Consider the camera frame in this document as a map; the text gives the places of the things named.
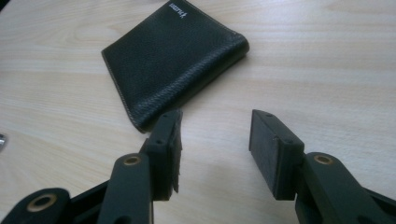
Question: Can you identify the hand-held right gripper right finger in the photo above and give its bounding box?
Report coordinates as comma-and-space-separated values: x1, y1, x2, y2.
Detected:
248, 108, 305, 202

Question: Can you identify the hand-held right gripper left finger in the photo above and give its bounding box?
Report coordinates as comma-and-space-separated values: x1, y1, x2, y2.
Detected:
139, 107, 184, 202

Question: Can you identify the black leather wallet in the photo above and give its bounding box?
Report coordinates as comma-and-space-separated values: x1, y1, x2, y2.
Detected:
101, 0, 250, 134

